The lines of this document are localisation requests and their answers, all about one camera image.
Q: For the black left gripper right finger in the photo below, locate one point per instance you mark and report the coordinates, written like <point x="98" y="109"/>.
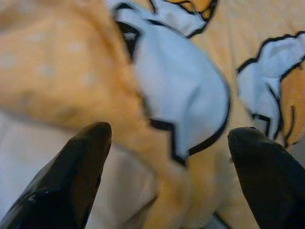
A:
<point x="269" y="179"/>

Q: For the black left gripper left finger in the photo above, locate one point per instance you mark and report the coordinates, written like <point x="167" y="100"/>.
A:
<point x="59" y="179"/>

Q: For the white quilted mattress pad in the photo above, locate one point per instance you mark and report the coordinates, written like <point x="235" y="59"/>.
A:
<point x="19" y="148"/>

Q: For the yellow cartoon print blanket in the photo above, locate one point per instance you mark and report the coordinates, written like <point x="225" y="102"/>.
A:
<point x="71" y="59"/>

